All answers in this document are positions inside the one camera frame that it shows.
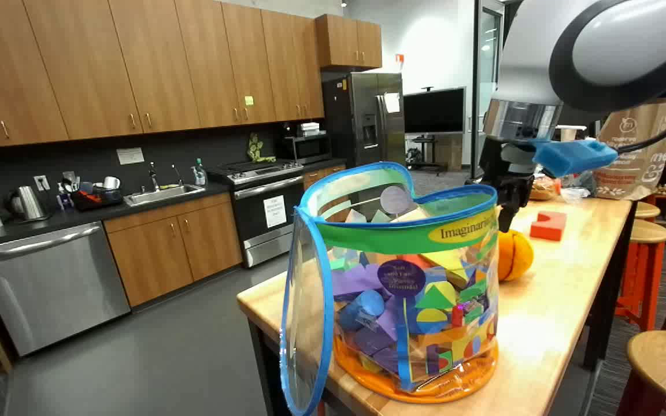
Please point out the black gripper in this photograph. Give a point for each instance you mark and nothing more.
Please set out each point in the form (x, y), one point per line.
(507, 174)

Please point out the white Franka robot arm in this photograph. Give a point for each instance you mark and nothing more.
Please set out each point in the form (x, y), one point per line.
(579, 48)

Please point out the red arch foam block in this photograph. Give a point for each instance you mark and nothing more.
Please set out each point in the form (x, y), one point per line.
(549, 228)

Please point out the brown paper bag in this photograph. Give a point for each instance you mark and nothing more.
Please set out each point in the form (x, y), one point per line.
(638, 158)

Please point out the clear toy bag blue trim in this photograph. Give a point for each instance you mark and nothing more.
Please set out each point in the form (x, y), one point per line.
(394, 309)

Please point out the bagged bread loaf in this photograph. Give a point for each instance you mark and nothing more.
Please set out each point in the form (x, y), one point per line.
(543, 188)

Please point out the black television screen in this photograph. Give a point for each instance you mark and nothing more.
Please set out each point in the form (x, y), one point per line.
(433, 110)

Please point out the orange legged wooden stool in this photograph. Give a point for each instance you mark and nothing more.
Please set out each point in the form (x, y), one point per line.
(649, 263)

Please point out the stainless steel refrigerator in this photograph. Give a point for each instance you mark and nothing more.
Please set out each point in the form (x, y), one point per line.
(365, 117)

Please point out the narrow wooden base cabinet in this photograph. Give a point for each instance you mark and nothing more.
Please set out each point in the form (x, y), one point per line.
(323, 174)

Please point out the black microwave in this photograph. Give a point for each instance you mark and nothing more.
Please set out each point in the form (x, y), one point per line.
(308, 146)

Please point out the white oven towel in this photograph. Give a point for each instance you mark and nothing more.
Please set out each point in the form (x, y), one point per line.
(277, 211)

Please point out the stainless steel stove oven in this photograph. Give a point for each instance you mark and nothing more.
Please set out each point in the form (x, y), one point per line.
(267, 211)

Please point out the green plant decoration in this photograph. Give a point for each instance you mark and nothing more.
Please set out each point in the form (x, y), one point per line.
(260, 151)

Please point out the green sticky note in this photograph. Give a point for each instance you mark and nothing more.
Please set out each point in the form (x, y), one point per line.
(248, 101)

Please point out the soap bottle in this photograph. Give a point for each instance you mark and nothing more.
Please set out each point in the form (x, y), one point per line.
(201, 172)

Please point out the wide wooden base cabinet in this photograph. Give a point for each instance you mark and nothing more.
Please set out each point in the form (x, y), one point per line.
(175, 247)

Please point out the steel kitchen sink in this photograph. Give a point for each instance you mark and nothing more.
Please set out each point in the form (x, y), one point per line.
(164, 195)

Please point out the dish rack with dishes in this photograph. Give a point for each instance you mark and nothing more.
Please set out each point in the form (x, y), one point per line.
(91, 192)

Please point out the stainless steel dishwasher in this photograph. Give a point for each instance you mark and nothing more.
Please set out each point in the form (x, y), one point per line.
(52, 290)

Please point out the silver coffee maker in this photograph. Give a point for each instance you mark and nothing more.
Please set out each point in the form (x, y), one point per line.
(28, 204)

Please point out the glass door frame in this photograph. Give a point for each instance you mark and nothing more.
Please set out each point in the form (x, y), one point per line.
(489, 85)

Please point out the small wooden wall cabinet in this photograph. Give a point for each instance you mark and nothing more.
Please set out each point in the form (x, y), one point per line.
(348, 43)

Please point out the white wall outlet plate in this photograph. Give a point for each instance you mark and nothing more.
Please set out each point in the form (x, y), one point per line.
(131, 157)

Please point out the wooden wall cabinets row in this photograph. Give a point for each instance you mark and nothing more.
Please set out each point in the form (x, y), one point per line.
(139, 65)

